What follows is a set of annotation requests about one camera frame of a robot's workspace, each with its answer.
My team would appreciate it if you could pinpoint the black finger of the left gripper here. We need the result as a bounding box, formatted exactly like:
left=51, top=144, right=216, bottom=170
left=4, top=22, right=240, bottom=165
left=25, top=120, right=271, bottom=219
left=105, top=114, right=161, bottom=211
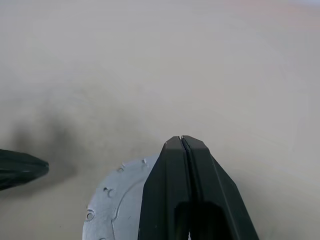
left=0, top=148, right=50, bottom=191

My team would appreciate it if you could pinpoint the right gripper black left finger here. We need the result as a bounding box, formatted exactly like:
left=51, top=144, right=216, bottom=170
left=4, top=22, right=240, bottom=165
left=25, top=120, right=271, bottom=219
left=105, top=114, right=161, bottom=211
left=137, top=136, right=193, bottom=240

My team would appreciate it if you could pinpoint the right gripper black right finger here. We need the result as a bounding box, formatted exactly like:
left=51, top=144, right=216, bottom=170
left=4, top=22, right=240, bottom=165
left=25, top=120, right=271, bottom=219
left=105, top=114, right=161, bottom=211
left=182, top=135, right=261, bottom=240

